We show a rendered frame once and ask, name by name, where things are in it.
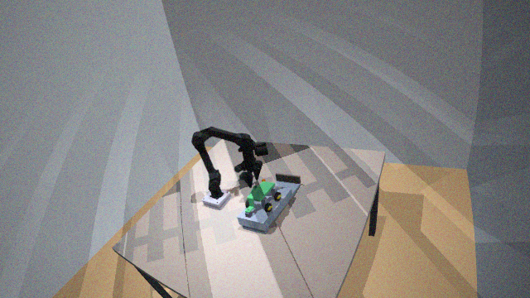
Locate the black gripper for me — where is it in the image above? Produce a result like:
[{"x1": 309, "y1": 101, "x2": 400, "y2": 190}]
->
[{"x1": 239, "y1": 157, "x2": 263, "y2": 188}]

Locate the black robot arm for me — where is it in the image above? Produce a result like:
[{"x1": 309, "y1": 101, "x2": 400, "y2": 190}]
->
[{"x1": 191, "y1": 127, "x2": 268, "y2": 199}]

